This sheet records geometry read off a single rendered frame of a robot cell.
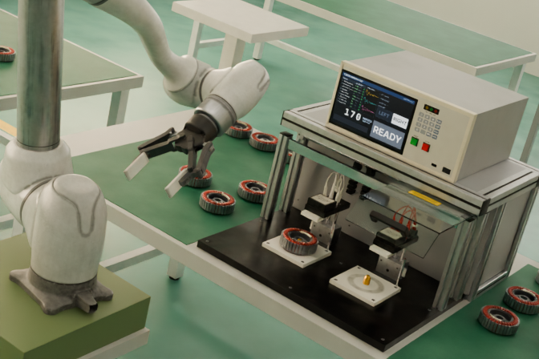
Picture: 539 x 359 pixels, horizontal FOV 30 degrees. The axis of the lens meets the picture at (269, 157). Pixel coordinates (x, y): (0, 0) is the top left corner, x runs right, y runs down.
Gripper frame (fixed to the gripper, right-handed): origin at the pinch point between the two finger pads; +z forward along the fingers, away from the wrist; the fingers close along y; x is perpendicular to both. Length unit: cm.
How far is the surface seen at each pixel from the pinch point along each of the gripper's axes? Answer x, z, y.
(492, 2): -410, -557, 279
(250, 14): -56, -115, 84
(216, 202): -63, -40, 39
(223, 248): -56, -22, 19
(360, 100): -38, -74, 2
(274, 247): -64, -33, 11
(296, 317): -60, -14, -13
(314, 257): -68, -38, 1
